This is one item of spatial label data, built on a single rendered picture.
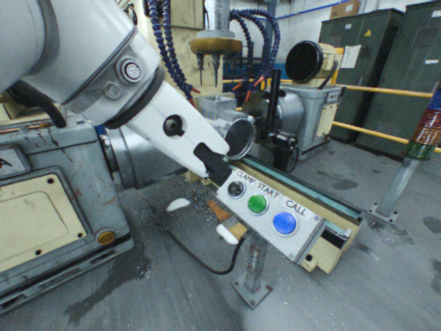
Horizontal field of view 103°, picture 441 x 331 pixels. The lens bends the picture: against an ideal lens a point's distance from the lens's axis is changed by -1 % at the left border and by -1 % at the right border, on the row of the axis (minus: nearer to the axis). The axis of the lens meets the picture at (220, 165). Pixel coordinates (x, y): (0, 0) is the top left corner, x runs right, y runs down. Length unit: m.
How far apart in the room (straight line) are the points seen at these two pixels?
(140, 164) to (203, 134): 0.34
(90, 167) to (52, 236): 0.16
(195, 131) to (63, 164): 0.34
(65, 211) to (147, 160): 0.19
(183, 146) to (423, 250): 0.75
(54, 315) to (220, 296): 0.36
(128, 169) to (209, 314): 0.37
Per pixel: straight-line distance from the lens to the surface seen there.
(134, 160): 0.48
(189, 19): 0.91
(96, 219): 0.53
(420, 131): 0.73
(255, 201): 0.29
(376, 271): 0.66
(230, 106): 0.72
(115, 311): 0.54
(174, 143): 0.16
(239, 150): 0.75
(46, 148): 0.44
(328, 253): 0.55
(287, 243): 0.27
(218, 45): 0.66
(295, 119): 0.90
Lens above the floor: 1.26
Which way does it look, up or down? 29 degrees down
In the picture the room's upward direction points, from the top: straight up
